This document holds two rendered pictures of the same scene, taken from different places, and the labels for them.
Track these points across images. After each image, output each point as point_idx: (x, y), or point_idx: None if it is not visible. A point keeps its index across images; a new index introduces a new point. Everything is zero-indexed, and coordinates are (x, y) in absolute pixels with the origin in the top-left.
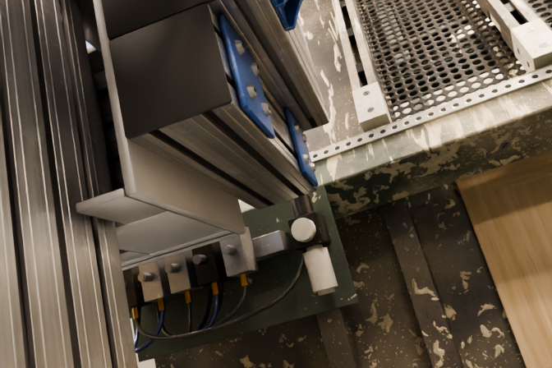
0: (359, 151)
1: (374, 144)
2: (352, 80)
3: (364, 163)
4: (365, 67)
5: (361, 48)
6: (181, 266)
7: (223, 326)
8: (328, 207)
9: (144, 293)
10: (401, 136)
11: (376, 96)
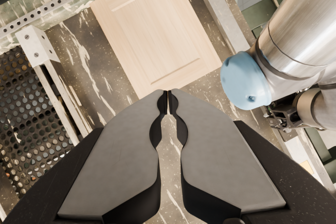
0: (31, 8)
1: (23, 14)
2: (53, 71)
3: None
4: (48, 85)
5: (59, 110)
6: None
7: None
8: None
9: None
10: (7, 20)
11: (27, 50)
